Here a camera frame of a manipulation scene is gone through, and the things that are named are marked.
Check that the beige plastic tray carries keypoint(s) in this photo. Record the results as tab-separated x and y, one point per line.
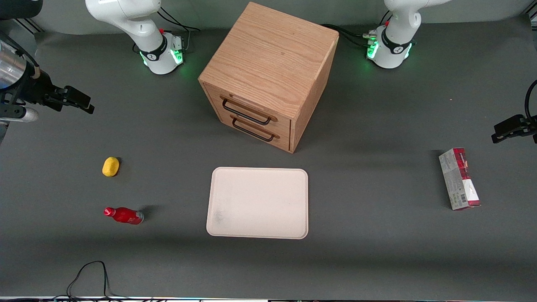
258	203

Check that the red coke bottle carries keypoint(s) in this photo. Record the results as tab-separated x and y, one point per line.
125	215

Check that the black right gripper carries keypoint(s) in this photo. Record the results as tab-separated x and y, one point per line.
37	89

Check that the wooden two-drawer cabinet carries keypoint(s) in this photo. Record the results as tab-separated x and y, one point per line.
268	63

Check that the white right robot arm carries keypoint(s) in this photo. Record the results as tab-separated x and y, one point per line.
126	16

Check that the yellow lemon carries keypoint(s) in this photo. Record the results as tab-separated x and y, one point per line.
110	167

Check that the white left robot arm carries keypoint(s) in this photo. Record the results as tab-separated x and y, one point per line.
396	37

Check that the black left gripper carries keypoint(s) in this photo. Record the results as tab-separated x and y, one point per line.
521	125

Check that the red grey cardboard box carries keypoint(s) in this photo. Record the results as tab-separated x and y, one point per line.
459	178

